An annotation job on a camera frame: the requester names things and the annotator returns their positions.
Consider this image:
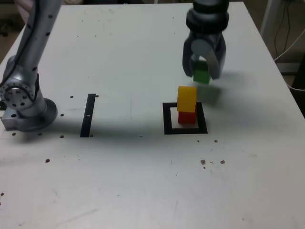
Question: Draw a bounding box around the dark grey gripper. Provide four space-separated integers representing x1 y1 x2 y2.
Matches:
182 32 227 80

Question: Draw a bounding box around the green cube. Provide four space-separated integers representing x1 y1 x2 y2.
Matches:
193 61 210 84

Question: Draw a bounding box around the yellow cube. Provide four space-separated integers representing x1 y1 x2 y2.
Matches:
176 85 198 113

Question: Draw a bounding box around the red cube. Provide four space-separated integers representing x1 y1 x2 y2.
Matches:
178 111 197 125

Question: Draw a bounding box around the black tape square outline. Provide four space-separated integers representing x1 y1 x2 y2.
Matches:
162 102 208 135

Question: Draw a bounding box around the black tape strip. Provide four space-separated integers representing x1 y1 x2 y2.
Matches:
80 94 96 138

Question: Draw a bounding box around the white metal frame leg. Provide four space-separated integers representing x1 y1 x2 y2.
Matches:
259 0 275 36

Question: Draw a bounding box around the thin black cable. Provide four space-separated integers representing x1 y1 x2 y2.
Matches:
274 0 288 58

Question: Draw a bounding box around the white cable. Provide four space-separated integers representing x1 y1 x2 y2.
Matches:
273 30 305 91

